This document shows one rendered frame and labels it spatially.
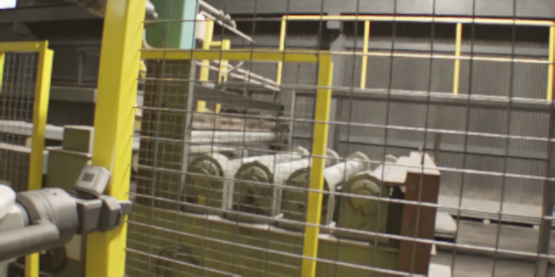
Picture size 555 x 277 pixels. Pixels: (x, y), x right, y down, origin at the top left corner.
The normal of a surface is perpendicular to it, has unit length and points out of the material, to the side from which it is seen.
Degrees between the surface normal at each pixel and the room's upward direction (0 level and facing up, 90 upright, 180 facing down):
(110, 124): 90
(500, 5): 90
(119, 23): 90
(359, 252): 90
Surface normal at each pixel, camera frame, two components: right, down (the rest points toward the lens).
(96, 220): 0.94, 0.07
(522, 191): -0.33, -0.04
